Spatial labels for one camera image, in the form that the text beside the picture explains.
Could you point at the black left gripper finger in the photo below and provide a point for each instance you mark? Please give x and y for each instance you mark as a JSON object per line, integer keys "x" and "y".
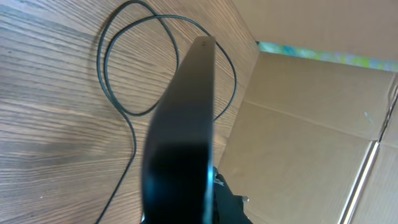
{"x": 227, "y": 207}

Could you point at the blue Galaxy smartphone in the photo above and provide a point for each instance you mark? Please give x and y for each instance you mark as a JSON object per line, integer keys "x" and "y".
{"x": 177, "y": 167}

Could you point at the cardboard box wall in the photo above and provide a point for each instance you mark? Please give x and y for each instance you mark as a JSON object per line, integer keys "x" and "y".
{"x": 315, "y": 140}

